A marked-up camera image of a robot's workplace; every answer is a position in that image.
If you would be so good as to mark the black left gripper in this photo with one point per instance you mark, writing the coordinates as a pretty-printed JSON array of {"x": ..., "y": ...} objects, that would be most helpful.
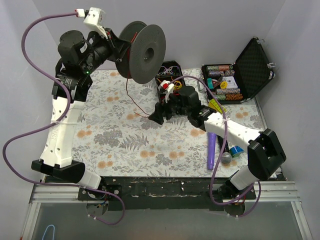
[{"x": 114, "y": 46}]

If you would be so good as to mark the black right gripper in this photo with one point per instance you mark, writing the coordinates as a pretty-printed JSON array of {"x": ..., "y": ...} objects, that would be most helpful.
[{"x": 167, "y": 108}]

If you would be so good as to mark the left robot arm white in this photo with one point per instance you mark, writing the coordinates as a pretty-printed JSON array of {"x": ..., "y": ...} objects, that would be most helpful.
[{"x": 79, "y": 57}]

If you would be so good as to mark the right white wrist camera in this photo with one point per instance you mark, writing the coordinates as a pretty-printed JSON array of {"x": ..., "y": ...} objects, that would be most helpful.
[{"x": 167, "y": 88}]

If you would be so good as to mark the yellow big blind button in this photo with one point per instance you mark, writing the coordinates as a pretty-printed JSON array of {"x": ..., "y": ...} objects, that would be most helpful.
[{"x": 224, "y": 85}]

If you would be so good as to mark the floral patterned table mat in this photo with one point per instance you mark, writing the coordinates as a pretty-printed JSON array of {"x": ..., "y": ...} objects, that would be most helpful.
[{"x": 112, "y": 138}]

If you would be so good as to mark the blue green brick block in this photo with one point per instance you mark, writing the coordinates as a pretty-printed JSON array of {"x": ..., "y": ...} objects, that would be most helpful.
[{"x": 236, "y": 151}]

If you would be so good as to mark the black compartment cable box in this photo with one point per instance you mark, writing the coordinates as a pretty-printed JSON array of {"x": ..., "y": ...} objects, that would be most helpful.
[{"x": 169, "y": 71}]

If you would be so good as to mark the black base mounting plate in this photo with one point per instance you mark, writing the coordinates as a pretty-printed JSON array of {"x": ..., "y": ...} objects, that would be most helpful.
[{"x": 155, "y": 193}]

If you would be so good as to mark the black glitter microphone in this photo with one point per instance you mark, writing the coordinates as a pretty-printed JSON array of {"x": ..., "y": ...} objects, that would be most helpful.
[{"x": 226, "y": 155}]

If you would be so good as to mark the black poker chip case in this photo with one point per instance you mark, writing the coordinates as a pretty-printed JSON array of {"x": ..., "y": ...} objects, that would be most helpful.
[{"x": 252, "y": 72}]

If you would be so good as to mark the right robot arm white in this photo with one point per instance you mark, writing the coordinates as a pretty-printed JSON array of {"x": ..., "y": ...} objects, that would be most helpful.
[{"x": 264, "y": 151}]

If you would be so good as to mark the white card deck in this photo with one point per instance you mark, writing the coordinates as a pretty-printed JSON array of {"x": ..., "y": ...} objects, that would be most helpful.
[{"x": 230, "y": 82}]

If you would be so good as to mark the grey perforated cable spool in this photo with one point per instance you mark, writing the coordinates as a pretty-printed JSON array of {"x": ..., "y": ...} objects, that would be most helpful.
[{"x": 144, "y": 57}]

